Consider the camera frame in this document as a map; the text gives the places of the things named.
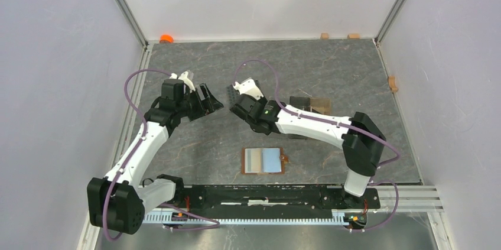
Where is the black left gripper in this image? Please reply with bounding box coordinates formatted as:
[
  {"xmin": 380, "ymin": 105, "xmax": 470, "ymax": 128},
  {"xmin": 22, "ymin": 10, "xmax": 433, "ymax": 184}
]
[{"xmin": 177, "ymin": 83, "xmax": 223, "ymax": 121}]

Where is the gold credit card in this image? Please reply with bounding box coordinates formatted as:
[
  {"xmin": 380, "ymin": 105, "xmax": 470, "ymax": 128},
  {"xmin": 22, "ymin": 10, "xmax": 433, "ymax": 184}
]
[{"xmin": 249, "ymin": 149, "xmax": 262, "ymax": 173}]

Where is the brown leather card holder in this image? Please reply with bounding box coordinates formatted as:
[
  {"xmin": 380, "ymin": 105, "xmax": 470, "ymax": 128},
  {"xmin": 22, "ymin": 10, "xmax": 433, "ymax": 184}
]
[{"xmin": 241, "ymin": 147, "xmax": 289, "ymax": 175}]

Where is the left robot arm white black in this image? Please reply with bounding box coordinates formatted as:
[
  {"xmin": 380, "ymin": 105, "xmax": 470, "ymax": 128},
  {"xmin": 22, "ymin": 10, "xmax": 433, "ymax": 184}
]
[{"xmin": 87, "ymin": 78, "xmax": 223, "ymax": 235}]

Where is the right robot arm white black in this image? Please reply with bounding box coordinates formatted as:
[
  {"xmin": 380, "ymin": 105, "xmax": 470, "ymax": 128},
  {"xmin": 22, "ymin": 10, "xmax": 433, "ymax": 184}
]
[{"xmin": 230, "ymin": 95, "xmax": 386, "ymax": 207}]

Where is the black credit card stack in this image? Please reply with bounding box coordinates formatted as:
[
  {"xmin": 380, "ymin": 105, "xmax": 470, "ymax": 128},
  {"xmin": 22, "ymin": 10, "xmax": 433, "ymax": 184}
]
[{"xmin": 289, "ymin": 96, "xmax": 311, "ymax": 112}]

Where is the dark grey studded baseplate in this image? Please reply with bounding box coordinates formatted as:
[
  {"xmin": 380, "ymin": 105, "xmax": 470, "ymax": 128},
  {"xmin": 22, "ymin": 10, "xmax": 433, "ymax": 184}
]
[{"xmin": 226, "ymin": 85, "xmax": 240, "ymax": 105}]

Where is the orange round cap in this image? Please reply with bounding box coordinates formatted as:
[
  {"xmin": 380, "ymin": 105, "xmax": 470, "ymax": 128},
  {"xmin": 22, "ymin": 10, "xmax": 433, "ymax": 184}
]
[{"xmin": 159, "ymin": 34, "xmax": 174, "ymax": 43}]

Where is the small wooden block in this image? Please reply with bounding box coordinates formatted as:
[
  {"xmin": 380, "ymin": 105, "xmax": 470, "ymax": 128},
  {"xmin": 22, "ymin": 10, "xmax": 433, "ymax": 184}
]
[
  {"xmin": 320, "ymin": 33, "xmax": 330, "ymax": 40},
  {"xmin": 347, "ymin": 33, "xmax": 360, "ymax": 39}
]

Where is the curved wooden piece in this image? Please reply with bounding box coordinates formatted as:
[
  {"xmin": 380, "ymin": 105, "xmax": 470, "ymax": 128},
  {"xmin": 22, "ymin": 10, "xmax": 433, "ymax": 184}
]
[{"xmin": 388, "ymin": 76, "xmax": 399, "ymax": 93}]

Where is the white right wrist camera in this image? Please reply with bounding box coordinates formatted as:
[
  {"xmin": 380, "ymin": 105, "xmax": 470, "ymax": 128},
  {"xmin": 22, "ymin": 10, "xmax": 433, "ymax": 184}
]
[{"xmin": 232, "ymin": 78, "xmax": 264, "ymax": 100}]

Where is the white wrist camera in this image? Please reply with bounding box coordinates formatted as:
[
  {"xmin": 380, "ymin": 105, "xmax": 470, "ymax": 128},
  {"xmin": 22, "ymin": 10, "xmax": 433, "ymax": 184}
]
[
  {"xmin": 232, "ymin": 78, "xmax": 264, "ymax": 100},
  {"xmin": 170, "ymin": 70, "xmax": 196, "ymax": 92}
]

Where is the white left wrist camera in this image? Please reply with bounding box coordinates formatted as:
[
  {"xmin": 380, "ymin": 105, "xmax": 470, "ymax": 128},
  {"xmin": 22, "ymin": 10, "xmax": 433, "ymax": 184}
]
[{"xmin": 170, "ymin": 70, "xmax": 196, "ymax": 92}]

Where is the white slotted cable duct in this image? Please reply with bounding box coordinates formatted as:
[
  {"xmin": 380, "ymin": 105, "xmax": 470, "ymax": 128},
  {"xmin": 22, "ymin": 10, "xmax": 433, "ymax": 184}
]
[{"xmin": 143, "ymin": 209, "xmax": 349, "ymax": 226}]

